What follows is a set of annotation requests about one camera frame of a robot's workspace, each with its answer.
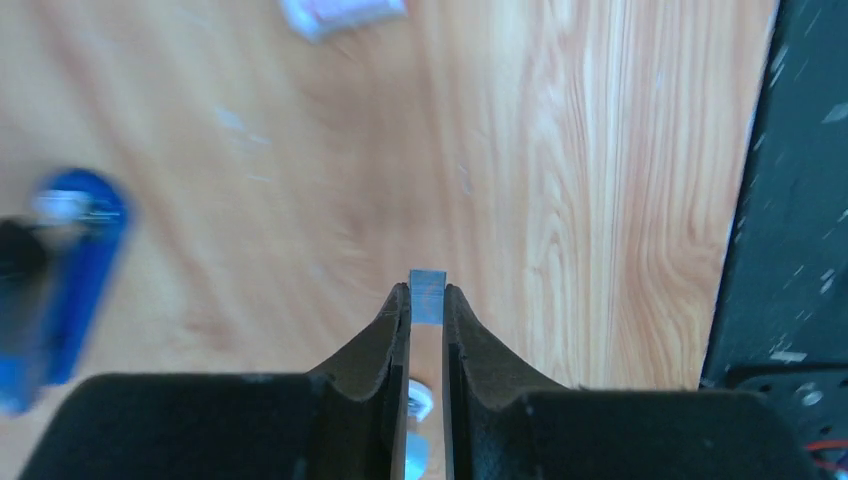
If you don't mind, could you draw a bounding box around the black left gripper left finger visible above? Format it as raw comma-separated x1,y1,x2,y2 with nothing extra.
21,283,411,479

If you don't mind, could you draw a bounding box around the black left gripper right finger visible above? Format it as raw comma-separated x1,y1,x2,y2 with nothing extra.
443,285,805,479

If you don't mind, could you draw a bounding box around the blue black stapler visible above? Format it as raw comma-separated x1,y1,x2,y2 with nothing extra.
1,168,132,415

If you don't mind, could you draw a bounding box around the red white staple box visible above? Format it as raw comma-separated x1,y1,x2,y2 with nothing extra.
279,0,408,43

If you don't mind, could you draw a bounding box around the grey staple strip piece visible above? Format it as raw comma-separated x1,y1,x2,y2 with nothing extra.
408,269,447,326

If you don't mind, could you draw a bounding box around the light blue white tube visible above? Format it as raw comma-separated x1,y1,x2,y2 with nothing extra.
404,379,434,480

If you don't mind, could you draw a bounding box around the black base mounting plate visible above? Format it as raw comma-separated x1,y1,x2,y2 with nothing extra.
701,1,847,479

